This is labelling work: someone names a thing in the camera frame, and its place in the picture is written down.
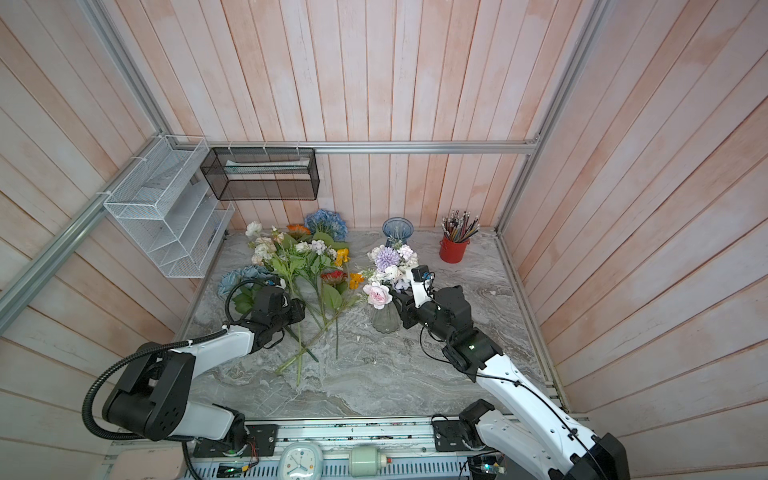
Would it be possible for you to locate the orange gerbera flower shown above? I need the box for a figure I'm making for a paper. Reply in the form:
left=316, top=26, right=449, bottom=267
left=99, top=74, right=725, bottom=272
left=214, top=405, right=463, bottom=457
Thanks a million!
left=287, top=224, right=312, bottom=240

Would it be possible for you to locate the pale green cylinder device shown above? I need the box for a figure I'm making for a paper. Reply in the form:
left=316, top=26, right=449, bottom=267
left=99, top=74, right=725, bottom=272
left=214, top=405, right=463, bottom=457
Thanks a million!
left=348, top=445, right=391, bottom=478

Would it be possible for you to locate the red rose flower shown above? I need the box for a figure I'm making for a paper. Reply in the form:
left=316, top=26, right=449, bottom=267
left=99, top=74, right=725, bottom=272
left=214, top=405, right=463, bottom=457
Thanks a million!
left=321, top=270, right=347, bottom=286

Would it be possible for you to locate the aluminium wall frame rail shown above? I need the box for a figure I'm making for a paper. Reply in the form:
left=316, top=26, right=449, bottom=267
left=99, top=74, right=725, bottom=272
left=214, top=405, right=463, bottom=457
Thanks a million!
left=1, top=1, right=616, bottom=332

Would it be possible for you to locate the coloured pencils bundle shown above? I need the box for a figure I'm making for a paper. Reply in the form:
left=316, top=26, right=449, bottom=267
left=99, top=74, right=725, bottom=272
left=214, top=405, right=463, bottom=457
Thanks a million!
left=440, top=210, right=480, bottom=244

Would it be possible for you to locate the white small-flower green bunch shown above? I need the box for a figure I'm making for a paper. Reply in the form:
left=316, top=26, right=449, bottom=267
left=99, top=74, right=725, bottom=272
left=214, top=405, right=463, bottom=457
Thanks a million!
left=246, top=228, right=346, bottom=374

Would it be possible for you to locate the white ranunculus flower stem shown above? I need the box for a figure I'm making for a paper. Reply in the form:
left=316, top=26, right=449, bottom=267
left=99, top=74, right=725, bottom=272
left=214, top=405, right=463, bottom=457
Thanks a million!
left=245, top=221, right=263, bottom=238

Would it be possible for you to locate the clear ribbed glass vase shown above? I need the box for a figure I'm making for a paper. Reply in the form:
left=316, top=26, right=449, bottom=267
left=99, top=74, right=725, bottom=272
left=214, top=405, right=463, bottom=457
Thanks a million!
left=372, top=301, right=401, bottom=334

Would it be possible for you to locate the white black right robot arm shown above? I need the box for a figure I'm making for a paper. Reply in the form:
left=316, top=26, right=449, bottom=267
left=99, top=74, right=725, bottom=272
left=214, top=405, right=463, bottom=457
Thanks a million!
left=391, top=282, right=630, bottom=479

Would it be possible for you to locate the light blue rose bunch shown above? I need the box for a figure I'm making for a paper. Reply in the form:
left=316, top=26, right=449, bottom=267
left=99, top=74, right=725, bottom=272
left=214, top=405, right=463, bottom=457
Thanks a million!
left=217, top=265, right=285, bottom=315

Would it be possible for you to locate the red pencil bucket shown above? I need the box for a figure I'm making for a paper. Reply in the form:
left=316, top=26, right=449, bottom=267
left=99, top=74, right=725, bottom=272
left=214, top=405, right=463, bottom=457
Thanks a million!
left=439, top=237, right=470, bottom=264

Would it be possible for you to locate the blue hydrangea flower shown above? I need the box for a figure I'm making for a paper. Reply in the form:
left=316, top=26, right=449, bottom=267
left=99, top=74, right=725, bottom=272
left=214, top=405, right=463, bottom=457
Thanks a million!
left=304, top=209, right=348, bottom=242

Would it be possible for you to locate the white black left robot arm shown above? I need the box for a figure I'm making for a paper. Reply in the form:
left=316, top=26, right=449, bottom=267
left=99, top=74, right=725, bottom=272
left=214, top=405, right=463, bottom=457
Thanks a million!
left=81, top=278, right=306, bottom=451

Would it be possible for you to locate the white analog clock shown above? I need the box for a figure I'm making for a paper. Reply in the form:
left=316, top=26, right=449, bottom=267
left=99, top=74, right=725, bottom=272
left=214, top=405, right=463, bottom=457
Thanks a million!
left=277, top=442, right=324, bottom=480

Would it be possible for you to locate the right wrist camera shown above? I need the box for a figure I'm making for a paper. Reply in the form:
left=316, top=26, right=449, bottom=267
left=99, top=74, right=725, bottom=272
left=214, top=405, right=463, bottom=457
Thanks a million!
left=410, top=265, right=434, bottom=308

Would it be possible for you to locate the yellow poppy flower stem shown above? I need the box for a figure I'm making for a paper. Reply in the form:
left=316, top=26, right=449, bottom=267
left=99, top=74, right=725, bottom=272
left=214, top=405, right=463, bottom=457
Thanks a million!
left=335, top=248, right=366, bottom=290

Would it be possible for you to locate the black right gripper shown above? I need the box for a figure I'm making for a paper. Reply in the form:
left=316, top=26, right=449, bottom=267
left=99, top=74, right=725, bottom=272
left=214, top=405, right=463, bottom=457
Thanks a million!
left=391, top=284, right=454, bottom=346

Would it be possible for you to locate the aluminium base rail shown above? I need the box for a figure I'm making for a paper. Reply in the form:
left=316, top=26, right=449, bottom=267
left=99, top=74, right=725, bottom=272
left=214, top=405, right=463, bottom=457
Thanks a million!
left=188, top=415, right=534, bottom=479

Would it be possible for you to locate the black mesh wall basket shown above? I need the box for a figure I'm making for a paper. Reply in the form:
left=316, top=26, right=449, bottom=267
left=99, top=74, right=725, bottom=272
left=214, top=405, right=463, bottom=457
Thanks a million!
left=201, top=146, right=320, bottom=201

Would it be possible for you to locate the white wire mesh shelf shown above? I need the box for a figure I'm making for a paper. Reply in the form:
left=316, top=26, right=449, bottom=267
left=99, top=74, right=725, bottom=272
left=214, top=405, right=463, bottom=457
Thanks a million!
left=104, top=135, right=234, bottom=279

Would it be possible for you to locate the blue purple glass vase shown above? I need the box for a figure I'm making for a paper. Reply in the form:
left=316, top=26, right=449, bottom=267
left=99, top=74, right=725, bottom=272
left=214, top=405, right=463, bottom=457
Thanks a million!
left=382, top=217, right=414, bottom=248

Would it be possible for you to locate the pastel mixed flower bouquet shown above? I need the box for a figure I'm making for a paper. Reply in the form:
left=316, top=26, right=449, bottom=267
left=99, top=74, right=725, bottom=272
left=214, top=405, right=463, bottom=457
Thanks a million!
left=362, top=244, right=419, bottom=310

